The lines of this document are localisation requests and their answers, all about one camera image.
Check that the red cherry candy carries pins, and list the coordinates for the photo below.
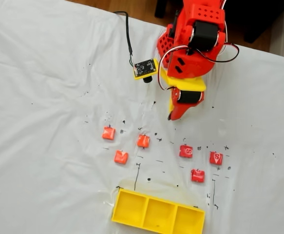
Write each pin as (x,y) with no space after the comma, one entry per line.
(216,157)
(197,175)
(186,151)

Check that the orange candy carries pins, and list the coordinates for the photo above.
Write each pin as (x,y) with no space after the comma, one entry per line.
(121,157)
(108,133)
(143,141)

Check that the yellow three-compartment box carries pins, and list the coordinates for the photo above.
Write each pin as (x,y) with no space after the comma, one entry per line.
(129,195)

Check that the black table clamp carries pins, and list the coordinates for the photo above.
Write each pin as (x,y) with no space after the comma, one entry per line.
(174,24)

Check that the white plastic table cover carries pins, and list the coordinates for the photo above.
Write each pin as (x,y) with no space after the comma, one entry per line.
(34,122)

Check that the camera board on yellow mount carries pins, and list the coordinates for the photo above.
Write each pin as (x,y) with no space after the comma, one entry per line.
(145,68)

